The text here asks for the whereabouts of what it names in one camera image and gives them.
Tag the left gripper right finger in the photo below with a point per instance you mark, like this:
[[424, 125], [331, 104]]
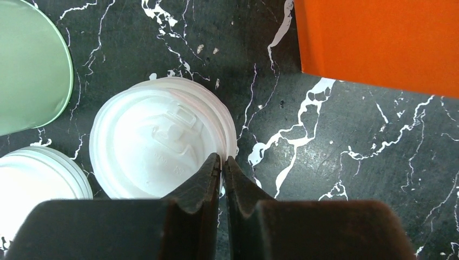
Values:
[[261, 227]]

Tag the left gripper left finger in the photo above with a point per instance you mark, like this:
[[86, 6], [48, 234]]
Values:
[[181, 225]]

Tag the white lids partial stack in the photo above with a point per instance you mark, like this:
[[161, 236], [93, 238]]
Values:
[[149, 139]]

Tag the orange paper bag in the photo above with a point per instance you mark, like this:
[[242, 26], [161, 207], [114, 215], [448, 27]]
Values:
[[407, 45]]

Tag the white cup lids stack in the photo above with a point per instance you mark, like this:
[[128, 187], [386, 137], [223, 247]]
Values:
[[32, 175]]

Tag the green cup of straws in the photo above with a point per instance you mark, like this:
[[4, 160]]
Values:
[[36, 68]]

